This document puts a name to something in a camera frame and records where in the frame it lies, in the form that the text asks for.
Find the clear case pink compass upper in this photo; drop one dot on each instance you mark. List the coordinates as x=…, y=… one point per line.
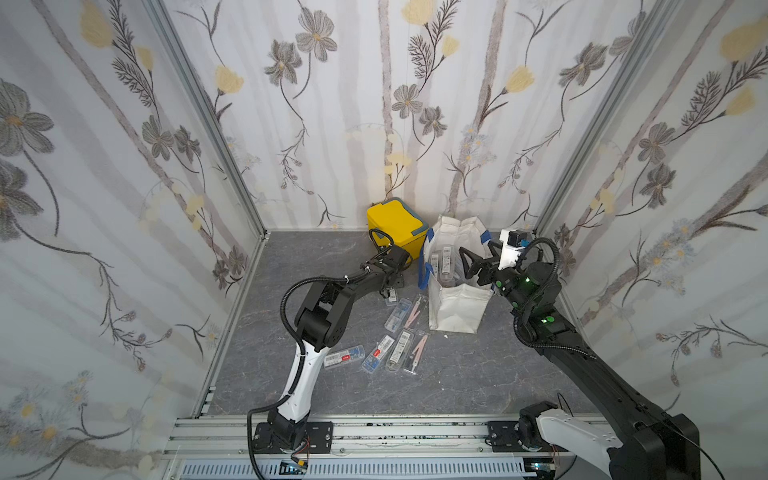
x=415, y=311

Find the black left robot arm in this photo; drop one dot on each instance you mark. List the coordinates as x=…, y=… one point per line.
x=315, y=312

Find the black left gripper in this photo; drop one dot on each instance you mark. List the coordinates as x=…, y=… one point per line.
x=400, y=278

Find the clear case blue insert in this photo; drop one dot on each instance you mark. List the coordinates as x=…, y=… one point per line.
x=399, y=315

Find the clear case red blue label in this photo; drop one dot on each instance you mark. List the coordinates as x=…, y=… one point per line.
x=376, y=357

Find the clear case pink compass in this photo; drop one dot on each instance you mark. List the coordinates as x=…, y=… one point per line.
x=415, y=311
x=412, y=362

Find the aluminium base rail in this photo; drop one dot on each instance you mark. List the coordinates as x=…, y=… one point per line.
x=393, y=447

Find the clear case white barcode label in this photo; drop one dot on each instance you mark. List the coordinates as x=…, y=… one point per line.
x=400, y=351

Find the white canvas bag blue handles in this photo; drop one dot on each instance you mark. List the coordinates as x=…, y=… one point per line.
x=458, y=308

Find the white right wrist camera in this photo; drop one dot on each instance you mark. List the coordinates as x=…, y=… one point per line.
x=513, y=243

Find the clear case red mark label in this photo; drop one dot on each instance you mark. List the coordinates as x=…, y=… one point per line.
x=343, y=357

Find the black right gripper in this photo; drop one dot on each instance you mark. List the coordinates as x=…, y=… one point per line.
x=484, y=271

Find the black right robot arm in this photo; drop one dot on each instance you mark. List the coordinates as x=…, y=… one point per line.
x=644, y=442

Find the yellow lidded storage box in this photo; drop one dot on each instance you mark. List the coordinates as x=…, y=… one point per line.
x=401, y=223

